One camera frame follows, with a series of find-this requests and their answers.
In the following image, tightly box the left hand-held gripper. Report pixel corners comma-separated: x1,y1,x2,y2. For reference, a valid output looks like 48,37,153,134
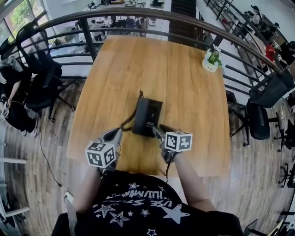
84,127,124,174

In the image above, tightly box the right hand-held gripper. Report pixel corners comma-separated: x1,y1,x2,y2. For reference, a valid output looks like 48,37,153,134
151,124,193,165

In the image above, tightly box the black telephone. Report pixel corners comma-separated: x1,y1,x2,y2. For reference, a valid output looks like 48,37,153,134
132,96,164,138

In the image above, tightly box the person's left forearm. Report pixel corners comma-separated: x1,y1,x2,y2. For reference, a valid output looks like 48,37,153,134
73,166,105,214

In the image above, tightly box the person's right forearm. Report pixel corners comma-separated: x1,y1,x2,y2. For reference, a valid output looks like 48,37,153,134
172,152,218,212

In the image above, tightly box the wooden table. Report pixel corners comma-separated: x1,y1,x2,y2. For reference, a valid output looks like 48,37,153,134
66,35,232,178

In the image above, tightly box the black star-print t-shirt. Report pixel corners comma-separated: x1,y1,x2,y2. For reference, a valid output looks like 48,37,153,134
51,170,244,236

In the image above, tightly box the white potted plant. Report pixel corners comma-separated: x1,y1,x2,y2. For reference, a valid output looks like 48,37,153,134
202,44,224,73

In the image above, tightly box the black mesh office chair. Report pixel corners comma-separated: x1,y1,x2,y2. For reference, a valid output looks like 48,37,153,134
14,24,78,123

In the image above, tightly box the dark metal railing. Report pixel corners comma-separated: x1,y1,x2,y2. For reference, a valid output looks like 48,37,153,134
13,8,284,95

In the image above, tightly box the white shelf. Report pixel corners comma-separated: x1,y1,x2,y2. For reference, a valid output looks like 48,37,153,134
0,129,30,222

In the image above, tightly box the dark telephone cord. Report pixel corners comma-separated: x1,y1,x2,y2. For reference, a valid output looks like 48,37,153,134
119,89,144,132

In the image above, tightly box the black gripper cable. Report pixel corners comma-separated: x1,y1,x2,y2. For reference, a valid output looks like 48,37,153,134
164,158,173,183

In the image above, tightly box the black floor cable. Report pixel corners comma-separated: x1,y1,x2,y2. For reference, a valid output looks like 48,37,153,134
38,124,63,187

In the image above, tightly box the white strap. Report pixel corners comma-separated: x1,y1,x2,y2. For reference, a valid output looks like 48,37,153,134
64,191,77,234

